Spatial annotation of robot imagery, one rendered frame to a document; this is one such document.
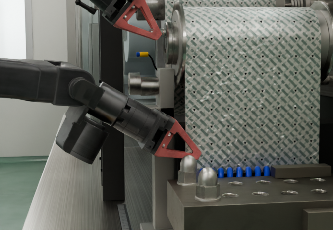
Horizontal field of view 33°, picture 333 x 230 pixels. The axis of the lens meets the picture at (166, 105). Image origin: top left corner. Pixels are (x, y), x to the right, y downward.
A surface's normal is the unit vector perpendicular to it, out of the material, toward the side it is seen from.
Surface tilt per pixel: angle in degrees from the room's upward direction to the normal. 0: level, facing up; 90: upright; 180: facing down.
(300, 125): 90
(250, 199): 0
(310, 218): 90
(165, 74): 90
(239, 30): 74
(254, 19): 51
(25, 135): 90
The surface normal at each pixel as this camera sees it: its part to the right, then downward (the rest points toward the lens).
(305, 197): 0.00, -1.00
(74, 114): -0.70, -0.43
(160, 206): 0.14, 0.09
